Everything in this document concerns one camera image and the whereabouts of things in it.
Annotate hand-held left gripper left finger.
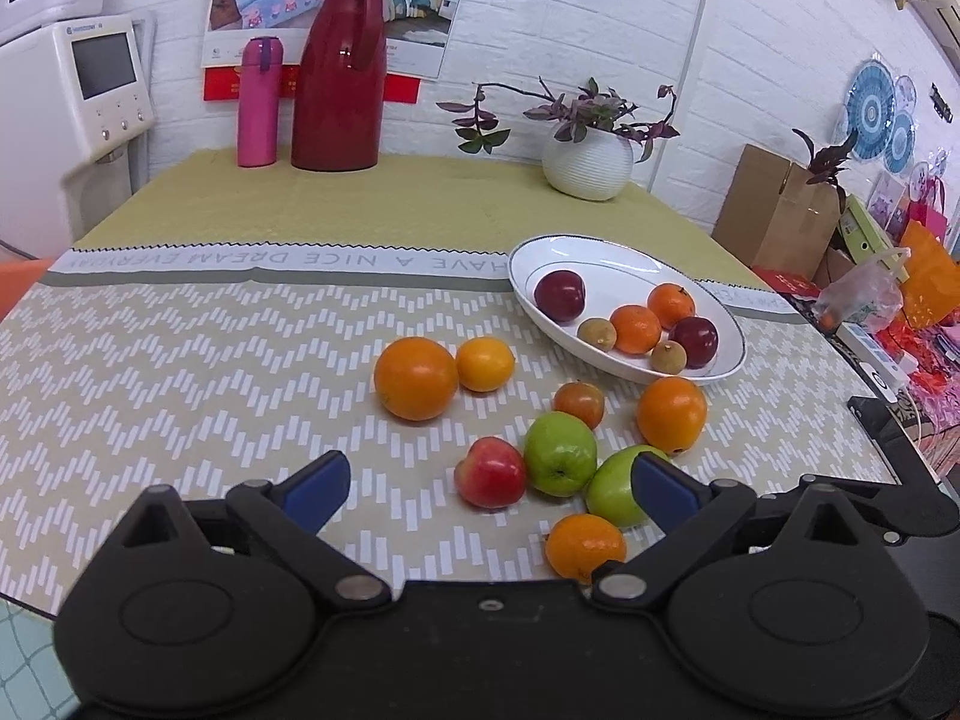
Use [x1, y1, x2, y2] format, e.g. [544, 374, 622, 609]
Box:
[120, 450, 395, 610]

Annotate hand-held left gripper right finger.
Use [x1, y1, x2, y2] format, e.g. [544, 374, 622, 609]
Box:
[589, 452, 865, 610]

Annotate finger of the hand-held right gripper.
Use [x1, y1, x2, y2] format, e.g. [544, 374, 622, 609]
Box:
[829, 480, 960, 547]

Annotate oblong green apple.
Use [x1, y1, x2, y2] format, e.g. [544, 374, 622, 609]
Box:
[585, 445, 676, 528]

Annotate round green apple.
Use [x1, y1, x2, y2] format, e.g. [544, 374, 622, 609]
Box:
[523, 412, 599, 498]

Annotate dark red plum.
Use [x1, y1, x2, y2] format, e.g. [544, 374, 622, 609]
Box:
[667, 316, 719, 370]
[534, 270, 587, 322]

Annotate small yellow orange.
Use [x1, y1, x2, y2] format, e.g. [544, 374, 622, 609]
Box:
[456, 337, 516, 393]

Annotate white plate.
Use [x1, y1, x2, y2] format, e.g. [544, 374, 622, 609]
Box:
[508, 234, 746, 387]

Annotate black smartphone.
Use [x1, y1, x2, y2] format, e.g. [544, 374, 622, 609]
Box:
[847, 396, 942, 494]

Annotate white power strip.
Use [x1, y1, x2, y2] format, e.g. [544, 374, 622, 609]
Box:
[835, 319, 914, 407]

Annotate clear plastic bag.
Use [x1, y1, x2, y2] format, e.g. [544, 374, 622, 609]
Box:
[814, 246, 914, 332]

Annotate red envelope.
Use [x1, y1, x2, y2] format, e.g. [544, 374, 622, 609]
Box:
[750, 266, 822, 299]

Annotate orange paper bag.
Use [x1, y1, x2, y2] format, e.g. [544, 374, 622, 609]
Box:
[896, 219, 960, 331]

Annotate cardboard box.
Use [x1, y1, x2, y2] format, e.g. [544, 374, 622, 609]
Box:
[712, 144, 848, 276]

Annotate green white box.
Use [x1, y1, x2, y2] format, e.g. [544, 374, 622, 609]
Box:
[835, 195, 895, 256]

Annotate pink gift bag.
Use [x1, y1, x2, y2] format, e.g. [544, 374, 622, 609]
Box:
[906, 172, 950, 227]

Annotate purple plant in white pot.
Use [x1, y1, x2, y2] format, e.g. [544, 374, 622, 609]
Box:
[436, 77, 680, 203]

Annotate orange chair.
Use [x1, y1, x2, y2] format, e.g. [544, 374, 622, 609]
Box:
[0, 259, 55, 320]

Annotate dark purple plant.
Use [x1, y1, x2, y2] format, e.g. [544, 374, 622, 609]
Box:
[793, 129, 861, 188]

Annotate pink bottle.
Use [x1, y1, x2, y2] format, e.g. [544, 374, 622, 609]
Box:
[237, 36, 285, 169]

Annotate red thermos jug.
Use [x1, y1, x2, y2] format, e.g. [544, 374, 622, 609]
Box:
[291, 0, 388, 173]

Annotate large blue paper fan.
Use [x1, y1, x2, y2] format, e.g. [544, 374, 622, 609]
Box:
[846, 60, 898, 160]

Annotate white appliance with screen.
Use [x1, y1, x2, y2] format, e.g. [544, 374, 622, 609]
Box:
[0, 11, 158, 260]

